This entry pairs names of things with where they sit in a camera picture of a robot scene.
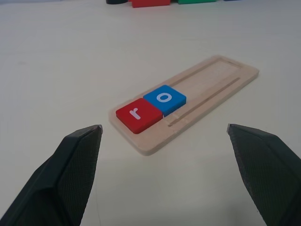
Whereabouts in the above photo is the red plastic bin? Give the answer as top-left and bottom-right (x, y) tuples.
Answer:
(131, 0), (171, 8)

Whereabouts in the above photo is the wooden letter tray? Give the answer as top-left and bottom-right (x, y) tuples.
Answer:
(108, 55), (260, 156)

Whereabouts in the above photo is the blue letter block o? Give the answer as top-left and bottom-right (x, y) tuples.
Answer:
(143, 84), (187, 118)

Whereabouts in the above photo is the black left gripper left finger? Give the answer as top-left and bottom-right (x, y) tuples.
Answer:
(0, 124), (103, 226)

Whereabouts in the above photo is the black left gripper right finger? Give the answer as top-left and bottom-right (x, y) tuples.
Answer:
(227, 123), (301, 226)

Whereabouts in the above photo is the red letter r tile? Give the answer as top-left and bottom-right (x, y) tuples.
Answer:
(115, 98), (163, 135)

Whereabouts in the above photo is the green plastic bin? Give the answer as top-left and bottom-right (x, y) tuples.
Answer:
(178, 0), (217, 5)

